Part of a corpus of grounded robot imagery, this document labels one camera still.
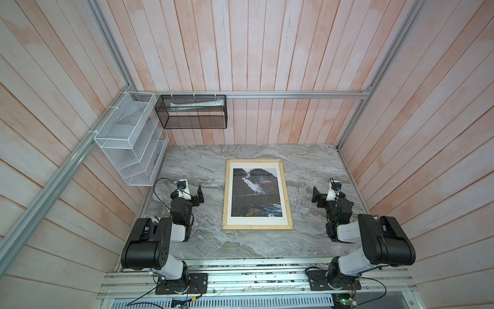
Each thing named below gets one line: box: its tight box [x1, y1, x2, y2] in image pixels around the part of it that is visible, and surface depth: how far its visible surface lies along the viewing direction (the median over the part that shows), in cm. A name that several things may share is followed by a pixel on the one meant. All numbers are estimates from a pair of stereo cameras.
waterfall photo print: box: [230, 168, 284, 217], surface depth 103 cm
